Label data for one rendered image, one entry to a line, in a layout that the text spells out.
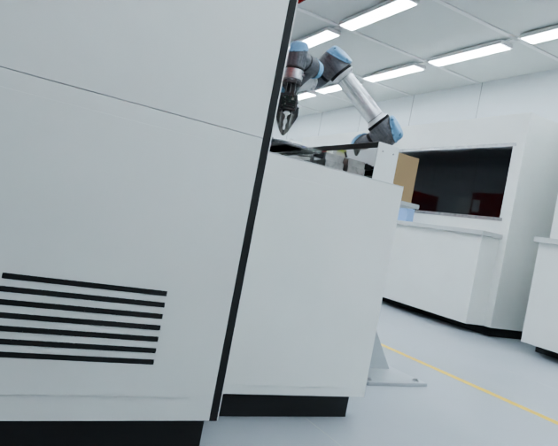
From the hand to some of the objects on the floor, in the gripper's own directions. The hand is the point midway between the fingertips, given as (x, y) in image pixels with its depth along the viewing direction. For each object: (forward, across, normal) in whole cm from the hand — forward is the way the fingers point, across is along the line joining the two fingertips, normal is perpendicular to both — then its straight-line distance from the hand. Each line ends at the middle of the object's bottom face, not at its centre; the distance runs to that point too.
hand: (282, 132), depth 216 cm
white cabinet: (+98, -4, +1) cm, 98 cm away
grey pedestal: (+97, +52, +47) cm, 120 cm away
